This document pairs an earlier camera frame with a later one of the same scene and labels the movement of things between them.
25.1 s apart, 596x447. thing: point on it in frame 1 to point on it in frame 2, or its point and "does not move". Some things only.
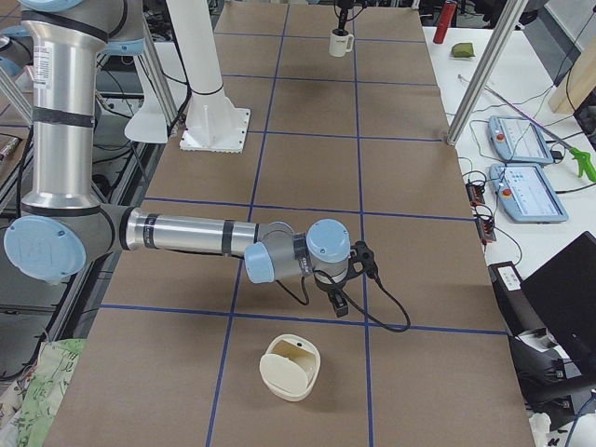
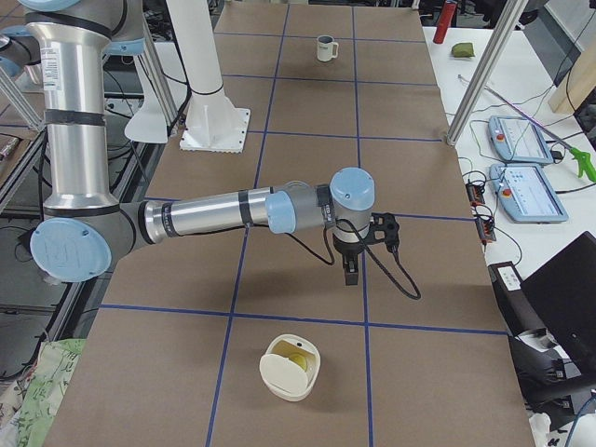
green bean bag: x=462 y=50 does not move
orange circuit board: x=475 y=194 does not move
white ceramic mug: x=340 y=45 to x=327 y=47
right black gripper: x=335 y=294 to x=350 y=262
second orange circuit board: x=486 y=230 does not move
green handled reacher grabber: x=585 y=161 does not move
